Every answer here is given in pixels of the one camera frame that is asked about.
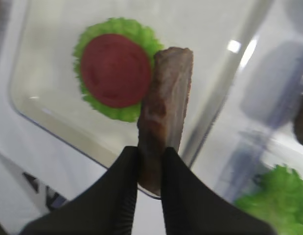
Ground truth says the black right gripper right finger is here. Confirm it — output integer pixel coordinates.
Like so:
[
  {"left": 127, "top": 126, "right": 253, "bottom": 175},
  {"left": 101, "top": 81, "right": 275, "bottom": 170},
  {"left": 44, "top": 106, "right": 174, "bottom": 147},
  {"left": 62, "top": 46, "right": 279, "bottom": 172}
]
[{"left": 161, "top": 147, "right": 276, "bottom": 235}]

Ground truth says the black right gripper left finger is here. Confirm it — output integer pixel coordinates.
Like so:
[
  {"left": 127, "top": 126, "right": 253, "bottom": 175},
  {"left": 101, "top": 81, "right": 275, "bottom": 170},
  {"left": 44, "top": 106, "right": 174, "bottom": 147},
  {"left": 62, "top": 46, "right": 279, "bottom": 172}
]
[{"left": 21, "top": 146, "right": 139, "bottom": 235}]

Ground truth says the brown meat patty front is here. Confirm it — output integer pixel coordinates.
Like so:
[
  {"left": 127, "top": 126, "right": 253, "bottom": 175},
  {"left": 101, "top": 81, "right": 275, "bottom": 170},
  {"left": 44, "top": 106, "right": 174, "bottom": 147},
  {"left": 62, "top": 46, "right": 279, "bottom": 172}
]
[{"left": 137, "top": 47, "right": 194, "bottom": 197}]

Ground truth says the brown meat patty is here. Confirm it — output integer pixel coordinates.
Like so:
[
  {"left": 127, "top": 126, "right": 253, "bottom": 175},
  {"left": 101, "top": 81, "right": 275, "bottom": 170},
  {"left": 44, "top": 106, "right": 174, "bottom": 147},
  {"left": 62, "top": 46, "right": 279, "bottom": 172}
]
[
  {"left": 137, "top": 47, "right": 194, "bottom": 197},
  {"left": 293, "top": 98, "right": 303, "bottom": 145}
]

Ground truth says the large green lettuce leaf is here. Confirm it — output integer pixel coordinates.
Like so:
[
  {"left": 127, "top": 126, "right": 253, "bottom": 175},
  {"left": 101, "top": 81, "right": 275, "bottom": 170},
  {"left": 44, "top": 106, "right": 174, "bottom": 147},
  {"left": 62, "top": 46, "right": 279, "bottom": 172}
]
[{"left": 234, "top": 165, "right": 303, "bottom": 235}]

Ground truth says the brown meat patty back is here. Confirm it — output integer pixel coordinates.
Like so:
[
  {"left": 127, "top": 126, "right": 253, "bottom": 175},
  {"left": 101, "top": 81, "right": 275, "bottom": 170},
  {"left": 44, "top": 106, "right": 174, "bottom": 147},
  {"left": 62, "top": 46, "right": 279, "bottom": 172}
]
[{"left": 293, "top": 98, "right": 303, "bottom": 145}]

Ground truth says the red tomato slice on tray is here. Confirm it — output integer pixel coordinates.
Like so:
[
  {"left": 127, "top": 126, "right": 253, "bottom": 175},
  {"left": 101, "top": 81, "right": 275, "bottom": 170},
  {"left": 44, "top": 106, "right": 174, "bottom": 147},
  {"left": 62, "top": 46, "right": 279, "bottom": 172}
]
[{"left": 80, "top": 34, "right": 152, "bottom": 108}]

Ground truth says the green lettuce leaf on tray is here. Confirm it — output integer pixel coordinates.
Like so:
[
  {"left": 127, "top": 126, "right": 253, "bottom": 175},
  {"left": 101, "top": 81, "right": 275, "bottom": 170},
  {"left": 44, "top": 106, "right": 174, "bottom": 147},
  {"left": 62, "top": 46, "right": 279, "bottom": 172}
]
[{"left": 72, "top": 17, "right": 163, "bottom": 122}]

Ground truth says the clear plastic right rack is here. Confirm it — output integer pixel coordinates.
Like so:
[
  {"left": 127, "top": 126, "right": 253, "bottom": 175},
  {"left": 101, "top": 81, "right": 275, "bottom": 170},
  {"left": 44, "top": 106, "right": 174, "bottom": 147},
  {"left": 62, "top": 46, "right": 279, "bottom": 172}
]
[{"left": 180, "top": 0, "right": 303, "bottom": 202}]

